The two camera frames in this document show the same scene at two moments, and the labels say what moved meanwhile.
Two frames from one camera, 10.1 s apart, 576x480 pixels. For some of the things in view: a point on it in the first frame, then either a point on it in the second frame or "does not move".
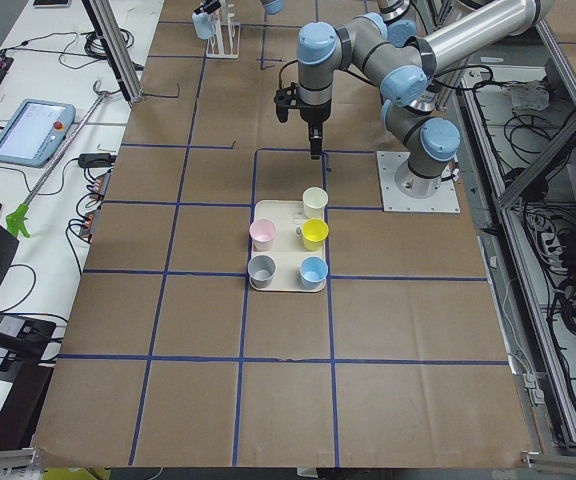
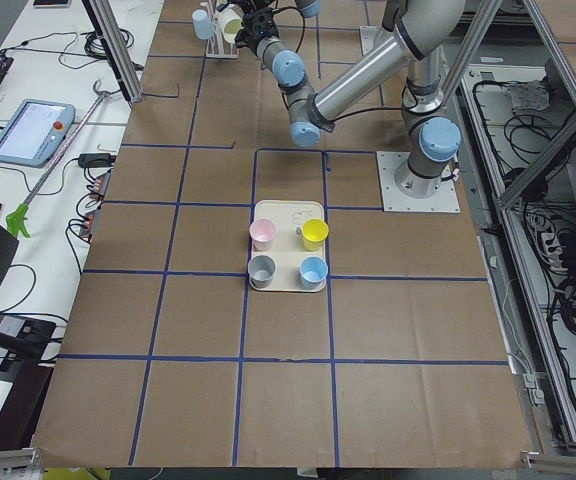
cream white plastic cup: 314,198 → 231,17
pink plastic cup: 262,232 does not move
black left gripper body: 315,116 → 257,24
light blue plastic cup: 203,24 does not move
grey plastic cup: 261,270 does not move
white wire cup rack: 225,41 does not move
